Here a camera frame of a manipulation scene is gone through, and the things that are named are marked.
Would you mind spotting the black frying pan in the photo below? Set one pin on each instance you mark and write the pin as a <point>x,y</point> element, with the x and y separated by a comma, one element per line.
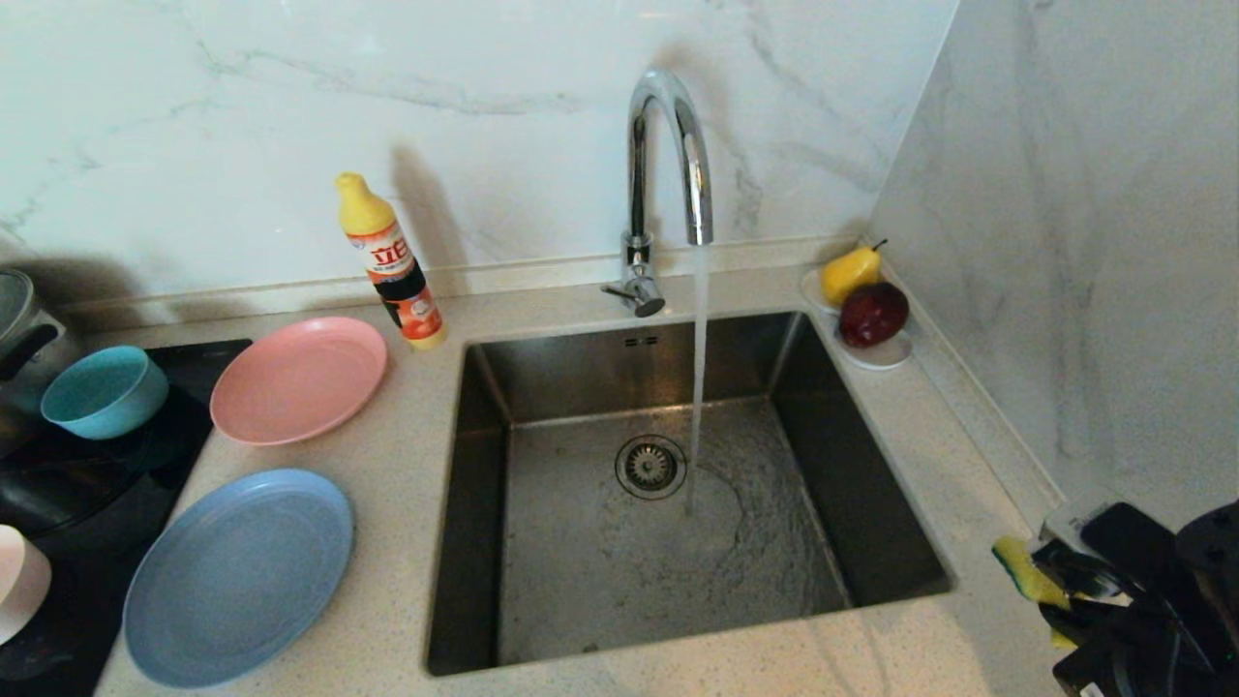
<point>58,484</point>

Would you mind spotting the large pink plate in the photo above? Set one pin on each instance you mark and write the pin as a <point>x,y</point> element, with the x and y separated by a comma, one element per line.
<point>298,382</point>

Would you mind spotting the yellow pear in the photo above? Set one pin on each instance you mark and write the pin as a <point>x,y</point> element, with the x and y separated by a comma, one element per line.
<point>849,274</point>

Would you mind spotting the chrome gooseneck faucet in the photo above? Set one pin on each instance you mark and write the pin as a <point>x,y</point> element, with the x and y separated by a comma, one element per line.
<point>636,194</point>

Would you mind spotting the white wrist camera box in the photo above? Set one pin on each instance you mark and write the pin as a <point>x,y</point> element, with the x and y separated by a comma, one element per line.
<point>1074,518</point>

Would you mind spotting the teal bowl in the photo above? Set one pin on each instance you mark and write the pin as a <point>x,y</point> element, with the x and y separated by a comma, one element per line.
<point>102,387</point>

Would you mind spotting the stainless steel sink basin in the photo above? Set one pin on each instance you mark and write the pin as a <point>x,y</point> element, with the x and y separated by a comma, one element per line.
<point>581,590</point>

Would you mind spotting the small white fruit dish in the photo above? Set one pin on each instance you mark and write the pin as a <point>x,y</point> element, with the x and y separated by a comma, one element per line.
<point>883,358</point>

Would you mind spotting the yellow-capped orange dish soap bottle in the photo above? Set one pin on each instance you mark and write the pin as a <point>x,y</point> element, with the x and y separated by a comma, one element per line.
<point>389,257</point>

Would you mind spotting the pink bowl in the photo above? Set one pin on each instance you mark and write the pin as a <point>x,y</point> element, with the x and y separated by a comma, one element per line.
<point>19,581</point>

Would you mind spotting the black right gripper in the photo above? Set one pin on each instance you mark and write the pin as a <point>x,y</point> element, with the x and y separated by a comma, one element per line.
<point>1133,658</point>

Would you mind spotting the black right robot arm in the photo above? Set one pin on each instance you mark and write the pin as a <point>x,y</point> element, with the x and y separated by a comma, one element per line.
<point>1215,581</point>

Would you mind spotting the dark red apple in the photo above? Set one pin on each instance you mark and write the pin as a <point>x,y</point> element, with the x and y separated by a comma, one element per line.
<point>873,313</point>

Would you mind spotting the large blue-grey plate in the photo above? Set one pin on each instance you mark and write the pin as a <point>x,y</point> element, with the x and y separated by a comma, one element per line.
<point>237,581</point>

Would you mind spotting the round metal drain strainer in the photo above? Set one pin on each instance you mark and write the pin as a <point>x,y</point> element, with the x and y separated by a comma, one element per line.
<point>650,467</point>

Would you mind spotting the black glass induction cooktop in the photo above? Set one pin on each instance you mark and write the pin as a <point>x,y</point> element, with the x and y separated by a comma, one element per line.
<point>213,363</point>

